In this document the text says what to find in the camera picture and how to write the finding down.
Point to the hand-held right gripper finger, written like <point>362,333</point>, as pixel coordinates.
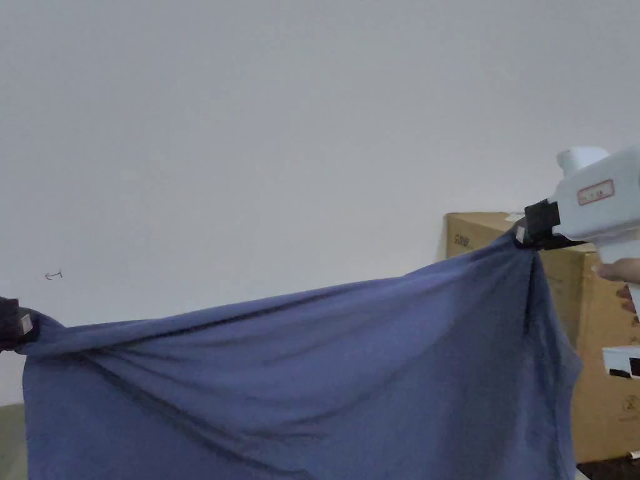
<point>545,243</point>

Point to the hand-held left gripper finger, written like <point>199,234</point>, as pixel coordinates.
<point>11,325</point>

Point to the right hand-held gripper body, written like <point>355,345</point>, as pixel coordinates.
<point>600,210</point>

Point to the dark blue shirt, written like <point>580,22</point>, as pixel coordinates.
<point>310,380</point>

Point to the person's right hand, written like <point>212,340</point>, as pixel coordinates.
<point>622,271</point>

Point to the bed with pale green sheet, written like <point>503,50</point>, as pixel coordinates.
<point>10,445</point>

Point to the brown cardboard carton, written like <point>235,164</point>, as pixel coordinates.
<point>605,415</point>

